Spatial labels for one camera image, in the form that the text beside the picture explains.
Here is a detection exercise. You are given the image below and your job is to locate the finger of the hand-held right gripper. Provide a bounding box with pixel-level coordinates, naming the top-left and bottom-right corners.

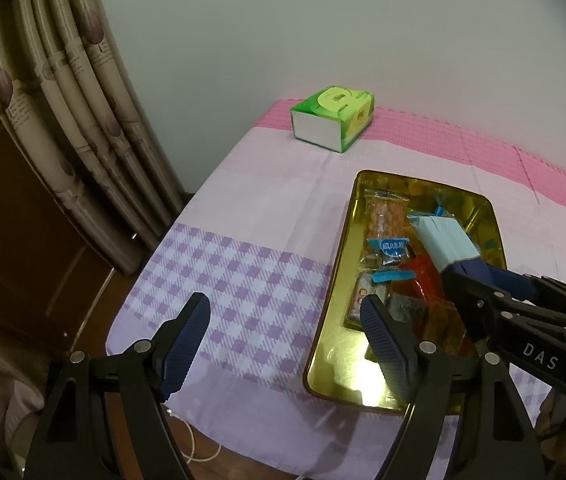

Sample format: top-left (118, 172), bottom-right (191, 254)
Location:
top-left (483, 266), bottom-right (566, 312)
top-left (442, 270), bottom-right (524, 345)

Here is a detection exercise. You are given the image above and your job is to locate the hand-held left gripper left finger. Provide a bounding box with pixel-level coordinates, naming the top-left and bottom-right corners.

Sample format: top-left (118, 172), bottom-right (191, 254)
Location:
top-left (23, 291), bottom-right (211, 480)

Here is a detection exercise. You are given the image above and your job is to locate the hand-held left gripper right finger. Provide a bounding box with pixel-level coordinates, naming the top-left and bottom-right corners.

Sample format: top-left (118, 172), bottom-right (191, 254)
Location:
top-left (359, 294), bottom-right (546, 480)

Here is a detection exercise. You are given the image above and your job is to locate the grey snack packet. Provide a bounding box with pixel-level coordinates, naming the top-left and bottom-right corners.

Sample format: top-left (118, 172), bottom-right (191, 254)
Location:
top-left (388, 294), bottom-right (424, 333)

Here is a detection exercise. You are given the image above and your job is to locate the brown and gold tin box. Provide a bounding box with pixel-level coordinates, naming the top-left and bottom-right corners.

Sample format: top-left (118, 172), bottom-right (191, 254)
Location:
top-left (303, 170), bottom-right (508, 417)

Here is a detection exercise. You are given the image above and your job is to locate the clear biscuit pack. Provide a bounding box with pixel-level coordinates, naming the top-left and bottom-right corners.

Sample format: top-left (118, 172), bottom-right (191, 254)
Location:
top-left (344, 271), bottom-right (390, 331)

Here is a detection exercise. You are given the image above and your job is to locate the red snack packet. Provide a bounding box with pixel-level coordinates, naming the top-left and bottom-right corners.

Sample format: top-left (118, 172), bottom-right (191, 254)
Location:
top-left (395, 255), bottom-right (451, 311)

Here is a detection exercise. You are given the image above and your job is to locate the navy and light blue packet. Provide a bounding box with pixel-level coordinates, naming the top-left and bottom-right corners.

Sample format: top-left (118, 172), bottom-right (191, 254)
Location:
top-left (407, 211), bottom-right (534, 302)

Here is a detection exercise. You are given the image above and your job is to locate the blue clear candy wrapper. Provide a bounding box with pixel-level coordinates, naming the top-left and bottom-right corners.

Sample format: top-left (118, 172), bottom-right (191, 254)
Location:
top-left (358, 235), bottom-right (411, 273)

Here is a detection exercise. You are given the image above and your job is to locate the short peanut brittle bar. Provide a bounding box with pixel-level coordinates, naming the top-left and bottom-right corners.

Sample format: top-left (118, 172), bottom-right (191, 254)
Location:
top-left (363, 189), bottom-right (410, 241)

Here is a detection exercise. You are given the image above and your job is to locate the purple checked bed sheet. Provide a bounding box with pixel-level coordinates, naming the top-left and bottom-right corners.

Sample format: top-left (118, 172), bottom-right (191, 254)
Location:
top-left (106, 127), bottom-right (566, 480)

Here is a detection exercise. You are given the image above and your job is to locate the pink bed mat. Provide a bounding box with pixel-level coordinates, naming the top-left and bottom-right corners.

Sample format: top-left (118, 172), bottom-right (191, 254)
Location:
top-left (255, 99), bottom-right (566, 227)

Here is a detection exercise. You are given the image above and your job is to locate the brown wooden door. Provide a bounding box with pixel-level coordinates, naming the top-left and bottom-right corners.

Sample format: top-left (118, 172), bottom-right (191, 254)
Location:
top-left (0, 65), bottom-right (145, 361)

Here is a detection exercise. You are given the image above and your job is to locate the green tissue pack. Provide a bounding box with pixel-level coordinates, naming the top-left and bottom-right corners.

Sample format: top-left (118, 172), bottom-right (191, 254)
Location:
top-left (290, 86), bottom-right (377, 154)

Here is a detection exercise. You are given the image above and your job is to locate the beige patterned curtain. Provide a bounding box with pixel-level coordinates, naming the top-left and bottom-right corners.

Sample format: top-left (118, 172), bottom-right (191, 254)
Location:
top-left (0, 0), bottom-right (186, 276)

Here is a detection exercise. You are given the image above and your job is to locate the white cable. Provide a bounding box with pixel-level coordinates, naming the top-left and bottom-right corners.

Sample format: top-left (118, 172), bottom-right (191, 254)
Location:
top-left (165, 410), bottom-right (221, 466)

